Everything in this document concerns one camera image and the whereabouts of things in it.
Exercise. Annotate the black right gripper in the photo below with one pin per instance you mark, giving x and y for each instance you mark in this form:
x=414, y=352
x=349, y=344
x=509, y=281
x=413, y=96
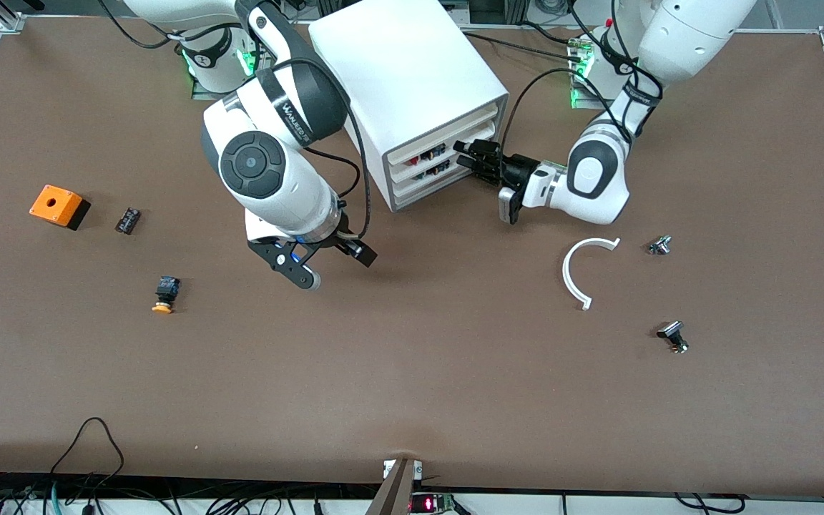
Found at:
x=335, y=242

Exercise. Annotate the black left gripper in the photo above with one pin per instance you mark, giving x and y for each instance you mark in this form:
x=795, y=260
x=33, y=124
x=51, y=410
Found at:
x=517, y=169

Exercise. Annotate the white plastic drawer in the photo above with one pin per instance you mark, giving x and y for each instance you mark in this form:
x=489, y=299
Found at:
x=403, y=174
x=469, y=129
x=403, y=191

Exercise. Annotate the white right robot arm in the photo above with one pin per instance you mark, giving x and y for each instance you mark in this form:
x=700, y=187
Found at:
x=254, y=164

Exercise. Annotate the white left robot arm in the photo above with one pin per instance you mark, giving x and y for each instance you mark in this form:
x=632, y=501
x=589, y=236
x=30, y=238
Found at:
x=598, y=172

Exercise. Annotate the white drawer cabinet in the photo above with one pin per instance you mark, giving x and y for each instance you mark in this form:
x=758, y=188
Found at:
x=412, y=71

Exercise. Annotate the yellow push button blue body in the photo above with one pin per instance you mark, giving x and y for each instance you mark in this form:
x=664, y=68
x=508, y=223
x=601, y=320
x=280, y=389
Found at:
x=166, y=293

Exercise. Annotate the small black contact block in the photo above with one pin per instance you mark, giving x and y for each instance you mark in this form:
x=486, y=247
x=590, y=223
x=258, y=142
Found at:
x=127, y=219

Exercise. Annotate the device with red display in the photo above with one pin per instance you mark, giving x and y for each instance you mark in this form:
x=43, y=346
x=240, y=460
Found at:
x=430, y=504

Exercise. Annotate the orange box black base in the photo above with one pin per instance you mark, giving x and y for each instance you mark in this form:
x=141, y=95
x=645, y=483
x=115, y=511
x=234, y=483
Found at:
x=54, y=204

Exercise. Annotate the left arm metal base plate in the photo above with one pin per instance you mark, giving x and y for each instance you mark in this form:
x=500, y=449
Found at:
x=584, y=100

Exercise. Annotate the small silver switch part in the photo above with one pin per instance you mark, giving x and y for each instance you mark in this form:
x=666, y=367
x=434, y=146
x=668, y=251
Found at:
x=659, y=245

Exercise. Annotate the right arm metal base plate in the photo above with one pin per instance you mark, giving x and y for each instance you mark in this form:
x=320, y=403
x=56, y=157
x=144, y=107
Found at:
x=204, y=93

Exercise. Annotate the brown camera post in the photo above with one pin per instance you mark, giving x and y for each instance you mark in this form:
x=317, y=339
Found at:
x=394, y=493

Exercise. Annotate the black silver selector switch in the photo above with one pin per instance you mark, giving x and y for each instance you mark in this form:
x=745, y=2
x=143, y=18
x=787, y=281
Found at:
x=672, y=334

